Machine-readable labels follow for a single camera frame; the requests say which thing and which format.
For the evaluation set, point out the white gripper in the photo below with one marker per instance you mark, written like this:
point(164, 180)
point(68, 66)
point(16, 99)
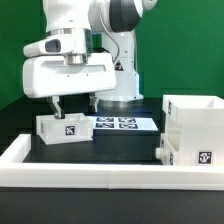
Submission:
point(51, 76)

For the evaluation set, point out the white drawer tagged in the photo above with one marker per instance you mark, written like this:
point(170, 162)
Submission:
point(75, 127)
point(168, 151)

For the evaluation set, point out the white drawer front tagged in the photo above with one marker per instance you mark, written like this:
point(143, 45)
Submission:
point(168, 151)

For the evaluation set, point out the white drawer cabinet box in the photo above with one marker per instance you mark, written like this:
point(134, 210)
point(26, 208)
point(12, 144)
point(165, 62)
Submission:
point(199, 121)

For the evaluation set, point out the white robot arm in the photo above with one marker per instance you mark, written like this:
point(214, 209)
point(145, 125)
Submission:
point(89, 50)

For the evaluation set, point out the white marker tag sheet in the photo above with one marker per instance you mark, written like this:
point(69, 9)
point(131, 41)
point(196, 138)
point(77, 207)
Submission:
point(123, 123)

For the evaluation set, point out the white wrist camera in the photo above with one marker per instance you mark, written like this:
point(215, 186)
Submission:
point(44, 47)

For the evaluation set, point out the white border rail fence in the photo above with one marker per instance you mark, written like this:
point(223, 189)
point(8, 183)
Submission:
point(15, 172)

